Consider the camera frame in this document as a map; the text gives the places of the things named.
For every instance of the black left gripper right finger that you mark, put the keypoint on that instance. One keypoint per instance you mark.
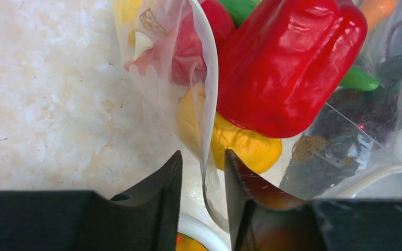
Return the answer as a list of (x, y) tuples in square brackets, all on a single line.
[(263, 217)]

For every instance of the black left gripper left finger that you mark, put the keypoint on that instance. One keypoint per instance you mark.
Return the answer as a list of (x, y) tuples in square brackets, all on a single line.
[(143, 217)]

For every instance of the yellow toy mango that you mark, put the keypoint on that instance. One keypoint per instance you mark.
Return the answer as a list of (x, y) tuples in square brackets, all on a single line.
[(258, 152)]

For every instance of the clear zip top bag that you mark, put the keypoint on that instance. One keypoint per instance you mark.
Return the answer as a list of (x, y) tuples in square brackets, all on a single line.
[(355, 139)]

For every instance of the red toy bell pepper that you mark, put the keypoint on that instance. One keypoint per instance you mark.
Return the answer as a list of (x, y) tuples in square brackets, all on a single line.
[(278, 69)]

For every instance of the green toy cucumber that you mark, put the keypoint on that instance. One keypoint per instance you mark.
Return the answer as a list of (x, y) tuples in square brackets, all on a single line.
[(356, 79)]

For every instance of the small red toy tomato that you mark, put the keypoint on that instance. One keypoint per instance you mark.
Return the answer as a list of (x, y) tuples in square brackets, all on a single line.
[(188, 60)]

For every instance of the yellow toy lemon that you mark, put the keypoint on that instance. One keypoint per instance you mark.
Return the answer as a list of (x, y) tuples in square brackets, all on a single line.
[(125, 16)]

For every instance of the orange toy carrot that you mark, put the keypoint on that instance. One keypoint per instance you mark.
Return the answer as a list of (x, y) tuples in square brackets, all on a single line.
[(377, 10)]

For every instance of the white plastic basket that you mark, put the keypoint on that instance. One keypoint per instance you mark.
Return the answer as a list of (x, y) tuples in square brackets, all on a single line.
[(193, 234)]

